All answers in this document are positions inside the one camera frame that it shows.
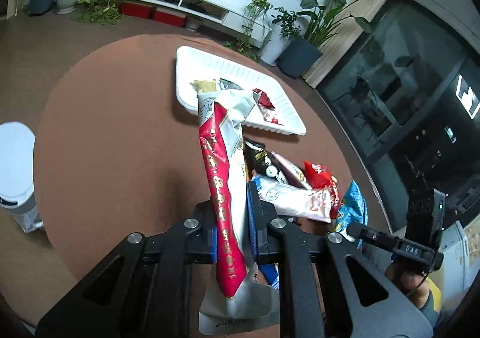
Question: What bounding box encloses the red chocolate ball bag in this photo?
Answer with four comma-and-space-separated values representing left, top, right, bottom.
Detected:
304, 161, 341, 219

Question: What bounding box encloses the white round trash bin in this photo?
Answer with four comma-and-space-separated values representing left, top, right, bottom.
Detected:
0, 122, 43, 233

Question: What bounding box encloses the person right hand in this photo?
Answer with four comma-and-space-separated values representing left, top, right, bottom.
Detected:
385, 262, 431, 300

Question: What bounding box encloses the white tv cabinet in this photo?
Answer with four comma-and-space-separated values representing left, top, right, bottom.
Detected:
127, 0, 248, 36

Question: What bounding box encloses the white tall plant pot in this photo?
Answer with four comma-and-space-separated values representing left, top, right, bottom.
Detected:
259, 26, 290, 66

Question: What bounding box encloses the black snack packet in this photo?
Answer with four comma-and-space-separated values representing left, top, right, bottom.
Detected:
244, 138, 288, 184

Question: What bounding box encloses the red white long packet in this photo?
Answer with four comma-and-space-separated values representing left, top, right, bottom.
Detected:
198, 89, 279, 336

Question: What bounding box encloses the white plastic tray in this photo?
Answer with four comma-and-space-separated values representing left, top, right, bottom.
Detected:
176, 45, 307, 136

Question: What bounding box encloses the white yellow cartoon packet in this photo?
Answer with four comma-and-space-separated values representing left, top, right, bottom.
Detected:
270, 151, 312, 190

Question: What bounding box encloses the red patterned nut snack packet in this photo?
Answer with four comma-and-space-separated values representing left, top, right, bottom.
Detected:
253, 89, 281, 125

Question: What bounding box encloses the red storage box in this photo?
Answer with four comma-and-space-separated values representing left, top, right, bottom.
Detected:
119, 2, 186, 27

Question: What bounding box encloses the blue cake snack packet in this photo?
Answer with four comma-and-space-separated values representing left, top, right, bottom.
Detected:
259, 264, 280, 290

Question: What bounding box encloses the silver white snack wrapper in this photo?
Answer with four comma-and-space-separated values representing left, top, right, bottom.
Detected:
252, 175, 332, 222

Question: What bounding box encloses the right blue plant pot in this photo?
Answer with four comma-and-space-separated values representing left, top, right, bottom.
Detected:
276, 38, 322, 79

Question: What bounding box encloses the light blue snack bag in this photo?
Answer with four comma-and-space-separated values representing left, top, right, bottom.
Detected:
334, 180, 368, 242

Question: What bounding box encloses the clear green-edged seed packet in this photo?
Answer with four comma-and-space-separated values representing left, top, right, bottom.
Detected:
219, 78, 242, 90

